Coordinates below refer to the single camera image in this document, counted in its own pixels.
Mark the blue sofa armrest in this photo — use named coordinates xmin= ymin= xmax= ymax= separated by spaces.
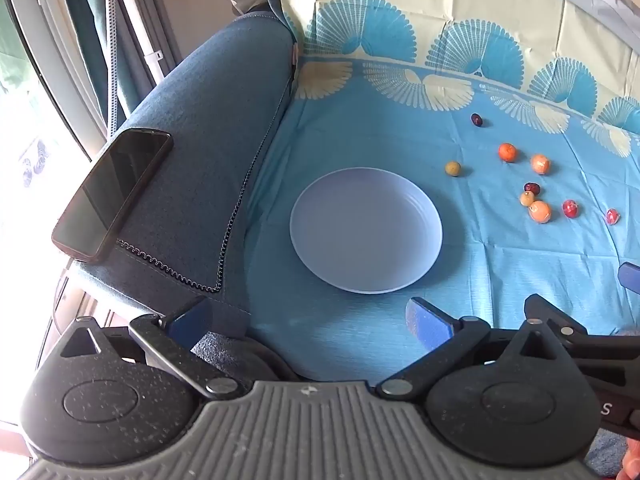
xmin=65 ymin=0 xmax=303 ymax=382

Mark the person's leg in jeans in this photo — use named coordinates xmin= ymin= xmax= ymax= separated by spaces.
xmin=584 ymin=425 xmax=632 ymax=479

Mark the black white braided cord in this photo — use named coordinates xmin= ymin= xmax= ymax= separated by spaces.
xmin=97 ymin=0 xmax=122 ymax=133

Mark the person's right hand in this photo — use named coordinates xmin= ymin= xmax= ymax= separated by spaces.
xmin=618 ymin=440 xmax=640 ymax=480

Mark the white pole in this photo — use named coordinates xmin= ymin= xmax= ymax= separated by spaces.
xmin=111 ymin=0 xmax=167 ymax=82

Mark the black smartphone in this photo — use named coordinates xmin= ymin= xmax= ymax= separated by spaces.
xmin=51 ymin=128 xmax=174 ymax=264

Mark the light blue round plate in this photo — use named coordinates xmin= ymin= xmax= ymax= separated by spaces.
xmin=290 ymin=167 xmax=444 ymax=295

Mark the blue fan-print cloth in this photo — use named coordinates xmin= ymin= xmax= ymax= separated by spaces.
xmin=245 ymin=0 xmax=640 ymax=386

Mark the white window frame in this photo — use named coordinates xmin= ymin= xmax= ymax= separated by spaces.
xmin=0 ymin=0 xmax=107 ymax=161

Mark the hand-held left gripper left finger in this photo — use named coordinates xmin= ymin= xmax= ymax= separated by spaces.
xmin=60 ymin=296 xmax=242 ymax=402

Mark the teal curtain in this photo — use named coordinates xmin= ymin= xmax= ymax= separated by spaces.
xmin=65 ymin=0 xmax=151 ymax=136

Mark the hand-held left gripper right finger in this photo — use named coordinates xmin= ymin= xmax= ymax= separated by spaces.
xmin=375 ymin=297 xmax=577 ymax=401

